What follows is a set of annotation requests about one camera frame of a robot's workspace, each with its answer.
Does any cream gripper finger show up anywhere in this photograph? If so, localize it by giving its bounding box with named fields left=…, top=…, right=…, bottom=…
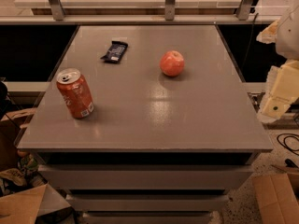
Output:
left=257, top=60, right=299, bottom=123
left=256, top=21, right=278, bottom=44

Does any red apple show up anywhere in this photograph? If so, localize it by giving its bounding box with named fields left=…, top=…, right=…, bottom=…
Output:
left=160, top=50, right=185, bottom=77

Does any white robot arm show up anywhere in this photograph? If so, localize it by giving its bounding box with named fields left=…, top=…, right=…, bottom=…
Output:
left=257, top=0, right=299, bottom=123

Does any red coke can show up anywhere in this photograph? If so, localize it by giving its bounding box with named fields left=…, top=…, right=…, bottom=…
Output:
left=56, top=68, right=93, bottom=119

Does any cardboard box lower right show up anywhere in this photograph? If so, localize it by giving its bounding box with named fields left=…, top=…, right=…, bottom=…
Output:
left=252, top=166, right=299, bottom=224

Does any cardboard box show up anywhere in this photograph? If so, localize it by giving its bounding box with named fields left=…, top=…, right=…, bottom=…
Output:
left=0, top=108, right=36, bottom=171
left=0, top=184, right=70, bottom=224
left=252, top=166, right=299, bottom=224

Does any grey drawer cabinet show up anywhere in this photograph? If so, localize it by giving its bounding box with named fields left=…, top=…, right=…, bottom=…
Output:
left=19, top=25, right=272, bottom=224

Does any dark blue snack bar wrapper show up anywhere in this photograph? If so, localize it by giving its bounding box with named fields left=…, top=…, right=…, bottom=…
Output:
left=101, top=41, right=128, bottom=63

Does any cardboard box lower left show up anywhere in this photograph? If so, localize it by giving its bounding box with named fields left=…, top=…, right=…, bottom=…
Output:
left=0, top=184, right=70, bottom=224

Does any cardboard box left side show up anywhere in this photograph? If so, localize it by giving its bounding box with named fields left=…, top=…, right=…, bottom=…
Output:
left=0, top=108, right=36, bottom=171

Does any metal railing frame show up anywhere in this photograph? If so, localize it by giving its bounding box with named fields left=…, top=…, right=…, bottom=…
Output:
left=0, top=0, right=281, bottom=25

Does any black cable on floor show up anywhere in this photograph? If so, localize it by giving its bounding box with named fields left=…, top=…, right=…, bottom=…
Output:
left=276, top=132, right=299, bottom=157

